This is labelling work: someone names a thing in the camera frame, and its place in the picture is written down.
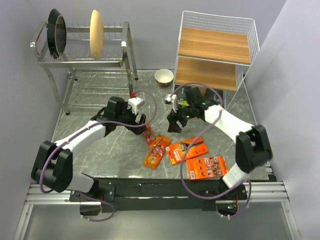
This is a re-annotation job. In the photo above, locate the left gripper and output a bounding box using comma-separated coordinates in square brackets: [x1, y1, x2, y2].
[115, 101, 147, 135]

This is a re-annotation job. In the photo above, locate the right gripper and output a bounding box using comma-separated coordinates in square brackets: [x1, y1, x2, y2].
[166, 101, 195, 134]

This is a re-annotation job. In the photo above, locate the orange razor bag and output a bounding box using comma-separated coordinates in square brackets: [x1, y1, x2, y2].
[142, 124, 162, 148]
[143, 134, 171, 169]

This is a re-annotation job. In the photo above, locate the black green razor box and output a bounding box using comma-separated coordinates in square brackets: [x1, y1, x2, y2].
[204, 88, 224, 106]
[178, 96, 190, 108]

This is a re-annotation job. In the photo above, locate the white wire wooden shelf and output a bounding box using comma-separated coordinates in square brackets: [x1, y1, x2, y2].
[173, 10, 260, 98]

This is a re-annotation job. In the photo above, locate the steel dish rack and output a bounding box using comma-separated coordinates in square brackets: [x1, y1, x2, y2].
[30, 21, 138, 115]

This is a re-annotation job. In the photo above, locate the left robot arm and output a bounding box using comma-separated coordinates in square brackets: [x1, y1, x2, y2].
[31, 96, 147, 201]

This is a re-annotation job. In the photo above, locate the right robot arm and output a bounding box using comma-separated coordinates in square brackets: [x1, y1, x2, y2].
[164, 87, 273, 199]

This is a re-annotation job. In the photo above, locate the white brown bowl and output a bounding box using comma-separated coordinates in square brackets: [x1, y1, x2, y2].
[154, 69, 174, 87]

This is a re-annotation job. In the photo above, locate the orange Gillette Fusion pack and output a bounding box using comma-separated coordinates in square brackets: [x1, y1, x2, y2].
[165, 137, 209, 165]

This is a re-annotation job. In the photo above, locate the orange razor pack back side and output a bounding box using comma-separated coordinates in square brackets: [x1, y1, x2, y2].
[186, 155, 229, 180]

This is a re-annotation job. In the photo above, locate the beige plate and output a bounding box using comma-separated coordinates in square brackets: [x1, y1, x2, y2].
[89, 9, 104, 59]

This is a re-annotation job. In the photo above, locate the black plate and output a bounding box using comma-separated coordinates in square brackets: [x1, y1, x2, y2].
[47, 8, 67, 59]

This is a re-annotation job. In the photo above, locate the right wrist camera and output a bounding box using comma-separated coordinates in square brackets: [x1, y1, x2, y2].
[164, 93, 178, 113]

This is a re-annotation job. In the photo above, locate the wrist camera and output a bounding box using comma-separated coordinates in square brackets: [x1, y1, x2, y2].
[164, 93, 178, 113]
[127, 91, 145, 115]

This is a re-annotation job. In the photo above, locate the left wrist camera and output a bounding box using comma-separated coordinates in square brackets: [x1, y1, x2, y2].
[127, 91, 145, 115]

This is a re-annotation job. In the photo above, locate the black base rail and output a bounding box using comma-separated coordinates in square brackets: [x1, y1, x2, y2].
[68, 174, 248, 216]

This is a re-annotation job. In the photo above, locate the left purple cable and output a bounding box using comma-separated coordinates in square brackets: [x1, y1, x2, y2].
[38, 89, 158, 223]

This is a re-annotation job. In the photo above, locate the purple cable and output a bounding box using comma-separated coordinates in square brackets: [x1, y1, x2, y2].
[174, 82, 252, 219]
[38, 89, 158, 223]

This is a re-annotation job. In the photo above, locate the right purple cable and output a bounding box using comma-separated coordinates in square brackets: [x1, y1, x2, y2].
[174, 82, 252, 219]

